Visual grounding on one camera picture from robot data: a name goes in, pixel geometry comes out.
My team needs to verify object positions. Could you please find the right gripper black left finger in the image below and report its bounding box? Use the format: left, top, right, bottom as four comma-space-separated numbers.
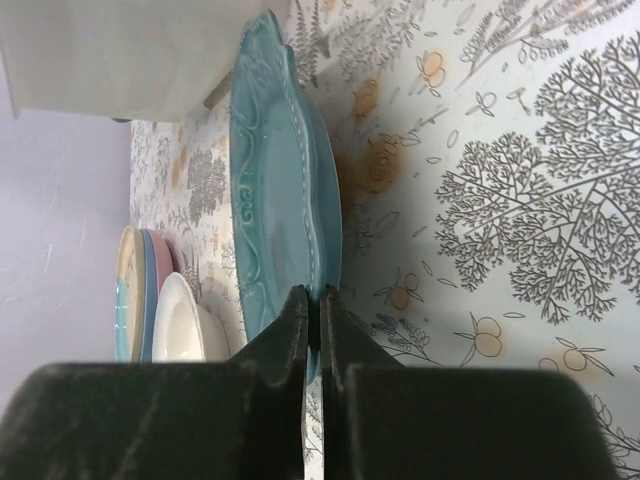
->
1, 286, 309, 479

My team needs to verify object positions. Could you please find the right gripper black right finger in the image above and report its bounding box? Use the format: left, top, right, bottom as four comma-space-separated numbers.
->
319, 287, 616, 479

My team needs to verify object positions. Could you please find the teal embossed plate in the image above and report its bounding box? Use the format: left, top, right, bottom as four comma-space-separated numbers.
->
228, 8, 343, 386

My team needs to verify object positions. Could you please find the white plastic bin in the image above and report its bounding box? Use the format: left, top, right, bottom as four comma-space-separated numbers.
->
1, 1, 290, 122

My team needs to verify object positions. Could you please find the white scalloped plate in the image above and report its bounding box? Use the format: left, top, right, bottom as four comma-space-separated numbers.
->
152, 272, 230, 362

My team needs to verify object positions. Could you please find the blue plate in stack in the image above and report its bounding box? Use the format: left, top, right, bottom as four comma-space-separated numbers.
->
140, 229, 158, 363

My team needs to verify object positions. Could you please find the beige and blue plate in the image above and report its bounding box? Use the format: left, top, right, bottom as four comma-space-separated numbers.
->
115, 226, 145, 362

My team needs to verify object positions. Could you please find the pink plate in stack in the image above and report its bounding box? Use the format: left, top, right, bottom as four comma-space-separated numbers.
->
147, 230, 174, 291

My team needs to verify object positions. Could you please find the floral table mat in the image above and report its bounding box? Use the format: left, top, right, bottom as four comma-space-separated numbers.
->
283, 1, 639, 479

